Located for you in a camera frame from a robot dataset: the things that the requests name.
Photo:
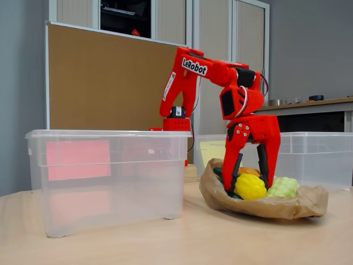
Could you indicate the pink sticky note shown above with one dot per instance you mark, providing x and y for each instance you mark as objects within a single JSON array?
[{"x": 77, "y": 160}]

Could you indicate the cork pin board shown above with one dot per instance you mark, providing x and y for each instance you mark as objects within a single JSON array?
[{"x": 110, "y": 82}]

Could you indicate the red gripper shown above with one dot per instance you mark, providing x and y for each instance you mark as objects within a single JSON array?
[{"x": 263, "y": 129}]

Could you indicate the clear plastic bin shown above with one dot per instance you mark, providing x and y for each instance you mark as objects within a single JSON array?
[
  {"x": 110, "y": 198},
  {"x": 317, "y": 160}
]

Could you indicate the orange printed part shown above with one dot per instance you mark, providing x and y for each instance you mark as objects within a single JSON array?
[{"x": 156, "y": 129}]

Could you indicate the yellow sticky note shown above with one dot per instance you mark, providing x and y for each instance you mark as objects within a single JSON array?
[{"x": 212, "y": 151}]

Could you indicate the grey metal cabinet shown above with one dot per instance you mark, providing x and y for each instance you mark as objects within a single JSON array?
[{"x": 171, "y": 19}]

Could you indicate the red robot arm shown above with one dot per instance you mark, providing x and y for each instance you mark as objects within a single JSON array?
[{"x": 190, "y": 77}]

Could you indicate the wooden background desk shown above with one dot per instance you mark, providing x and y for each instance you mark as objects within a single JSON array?
[{"x": 317, "y": 106}]

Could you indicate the metal cup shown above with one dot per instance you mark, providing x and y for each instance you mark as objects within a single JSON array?
[{"x": 275, "y": 103}]

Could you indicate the small red object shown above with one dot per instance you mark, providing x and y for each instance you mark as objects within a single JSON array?
[{"x": 135, "y": 32}]

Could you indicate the wooden base block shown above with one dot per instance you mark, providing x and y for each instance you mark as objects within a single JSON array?
[{"x": 191, "y": 174}]

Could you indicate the black device in cabinet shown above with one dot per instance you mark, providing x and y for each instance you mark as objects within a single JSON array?
[{"x": 124, "y": 25}]

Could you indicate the crumpled brown paper bag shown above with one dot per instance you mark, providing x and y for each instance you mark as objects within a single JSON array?
[{"x": 262, "y": 208}]

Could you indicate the toy orange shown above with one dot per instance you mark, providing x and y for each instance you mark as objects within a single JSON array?
[{"x": 249, "y": 171}]

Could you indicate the light green toy grapes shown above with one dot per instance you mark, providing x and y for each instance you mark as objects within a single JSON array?
[{"x": 284, "y": 187}]

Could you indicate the blue bowl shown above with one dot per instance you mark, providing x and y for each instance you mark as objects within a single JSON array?
[{"x": 316, "y": 97}]

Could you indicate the yellow toy corn cob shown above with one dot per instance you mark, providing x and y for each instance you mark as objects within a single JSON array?
[{"x": 249, "y": 186}]

